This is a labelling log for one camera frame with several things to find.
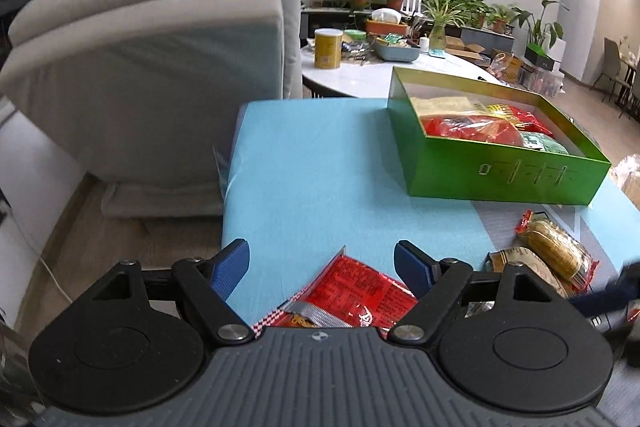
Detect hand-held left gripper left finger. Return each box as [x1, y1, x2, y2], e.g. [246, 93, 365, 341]
[75, 239, 253, 344]

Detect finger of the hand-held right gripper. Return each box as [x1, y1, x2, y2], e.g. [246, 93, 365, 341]
[570, 259, 640, 318]

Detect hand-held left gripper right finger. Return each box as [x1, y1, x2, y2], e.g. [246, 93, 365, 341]
[387, 241, 571, 344]

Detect red packet with silver stripe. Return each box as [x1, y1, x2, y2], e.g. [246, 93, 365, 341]
[250, 246, 420, 340]

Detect round cracker packet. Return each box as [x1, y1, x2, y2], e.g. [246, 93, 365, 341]
[515, 209, 600, 293]

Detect tan snack packet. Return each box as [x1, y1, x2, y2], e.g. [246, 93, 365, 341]
[487, 247, 576, 303]

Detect green cardboard box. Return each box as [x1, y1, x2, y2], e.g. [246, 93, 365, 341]
[387, 67, 612, 206]

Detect large red snack packet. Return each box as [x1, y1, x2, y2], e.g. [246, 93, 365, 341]
[420, 114, 526, 148]

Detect beige snack packet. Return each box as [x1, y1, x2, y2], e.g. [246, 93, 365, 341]
[409, 94, 488, 120]

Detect green snack packet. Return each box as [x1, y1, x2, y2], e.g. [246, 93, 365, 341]
[520, 131, 571, 156]

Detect yellow and red snack packet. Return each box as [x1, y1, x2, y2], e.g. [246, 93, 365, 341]
[482, 103, 553, 135]

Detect light blue table cover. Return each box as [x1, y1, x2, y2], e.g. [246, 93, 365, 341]
[220, 98, 640, 427]

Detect clear plastic bag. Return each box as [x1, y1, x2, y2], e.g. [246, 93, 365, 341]
[611, 157, 640, 202]

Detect white round table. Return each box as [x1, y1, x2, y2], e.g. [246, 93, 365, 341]
[300, 39, 506, 100]

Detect beige sofa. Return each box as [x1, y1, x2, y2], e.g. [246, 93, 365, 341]
[0, 0, 306, 220]

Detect grey dining chair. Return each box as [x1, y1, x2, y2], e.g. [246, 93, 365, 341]
[592, 38, 633, 105]
[620, 72, 640, 120]

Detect grey-blue plastic basket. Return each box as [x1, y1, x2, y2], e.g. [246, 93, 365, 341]
[374, 38, 422, 62]

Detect pile of small packets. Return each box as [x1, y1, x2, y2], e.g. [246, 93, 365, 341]
[341, 39, 376, 65]

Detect yellow printed cardboard box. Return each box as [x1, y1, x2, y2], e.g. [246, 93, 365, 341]
[500, 54, 526, 82]

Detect open brown cardboard box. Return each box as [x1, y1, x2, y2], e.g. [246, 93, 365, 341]
[442, 36, 486, 60]

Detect clear plastic storage boxes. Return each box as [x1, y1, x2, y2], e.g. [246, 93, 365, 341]
[520, 67, 566, 96]

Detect glass vase with green plant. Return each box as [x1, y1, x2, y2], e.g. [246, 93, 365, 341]
[420, 0, 473, 52]

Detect yellow canister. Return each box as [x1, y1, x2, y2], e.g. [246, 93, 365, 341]
[313, 28, 344, 70]

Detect metal trash can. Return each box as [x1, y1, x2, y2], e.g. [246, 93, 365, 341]
[0, 317, 38, 408]

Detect grey television cabinet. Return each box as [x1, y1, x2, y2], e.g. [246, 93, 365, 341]
[300, 7, 516, 52]

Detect orange tissue box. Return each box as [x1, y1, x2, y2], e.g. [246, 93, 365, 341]
[364, 8, 408, 35]

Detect green and black box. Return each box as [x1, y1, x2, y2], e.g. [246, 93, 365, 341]
[524, 44, 553, 72]

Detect tall large-leaf plant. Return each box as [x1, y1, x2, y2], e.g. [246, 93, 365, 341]
[515, 0, 571, 52]

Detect white cable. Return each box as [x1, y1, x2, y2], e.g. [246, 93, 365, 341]
[37, 252, 76, 303]

